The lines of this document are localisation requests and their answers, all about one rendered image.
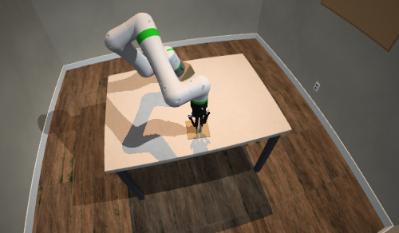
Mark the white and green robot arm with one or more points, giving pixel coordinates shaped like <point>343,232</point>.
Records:
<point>159,60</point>

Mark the brown square mat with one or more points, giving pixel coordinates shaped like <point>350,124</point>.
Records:
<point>192,133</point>

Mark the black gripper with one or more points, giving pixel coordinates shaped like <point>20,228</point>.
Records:
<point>200,119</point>

